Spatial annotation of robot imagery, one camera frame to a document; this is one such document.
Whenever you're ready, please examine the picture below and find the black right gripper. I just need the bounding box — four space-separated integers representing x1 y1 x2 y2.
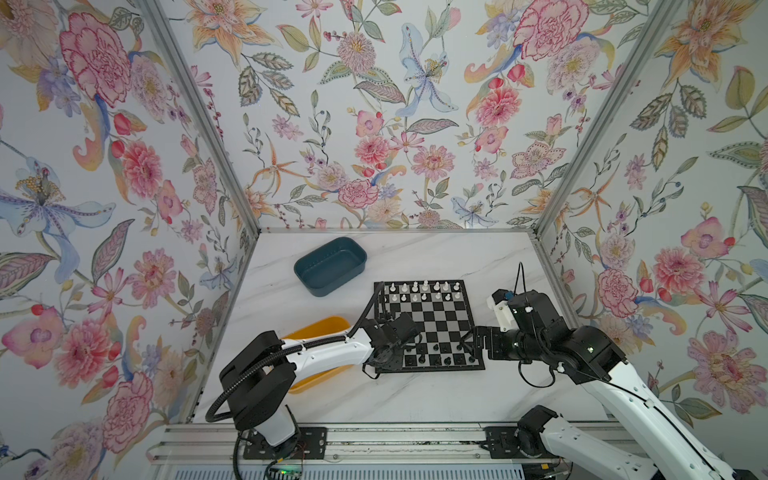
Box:
457 326 543 366

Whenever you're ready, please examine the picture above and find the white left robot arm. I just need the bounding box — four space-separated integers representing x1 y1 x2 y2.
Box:
205 313 419 450

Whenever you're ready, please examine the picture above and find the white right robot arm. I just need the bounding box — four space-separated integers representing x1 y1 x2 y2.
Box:
460 290 754 479

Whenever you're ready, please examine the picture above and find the yellow plastic tray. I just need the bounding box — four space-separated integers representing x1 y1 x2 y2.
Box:
282 316 351 395

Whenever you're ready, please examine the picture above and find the black and silver chessboard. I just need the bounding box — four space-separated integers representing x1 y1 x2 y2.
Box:
374 280 485 374

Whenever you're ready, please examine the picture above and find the teal plastic tray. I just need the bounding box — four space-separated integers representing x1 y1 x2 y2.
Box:
293 237 368 297

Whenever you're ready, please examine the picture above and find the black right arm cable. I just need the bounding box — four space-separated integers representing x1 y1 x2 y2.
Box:
512 262 721 480

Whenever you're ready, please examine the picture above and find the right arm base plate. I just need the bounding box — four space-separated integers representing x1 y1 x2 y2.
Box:
482 410 560 460

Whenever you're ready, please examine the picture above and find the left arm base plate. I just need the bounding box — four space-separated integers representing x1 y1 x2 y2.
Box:
242 423 328 461

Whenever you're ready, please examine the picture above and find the aluminium front rail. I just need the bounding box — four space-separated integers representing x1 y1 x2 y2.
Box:
146 421 661 466

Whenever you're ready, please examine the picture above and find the left aluminium corner post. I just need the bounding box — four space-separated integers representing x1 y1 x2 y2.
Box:
138 0 260 238

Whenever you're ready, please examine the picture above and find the aluminium corner frame post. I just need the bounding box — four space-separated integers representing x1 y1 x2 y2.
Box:
533 0 667 236

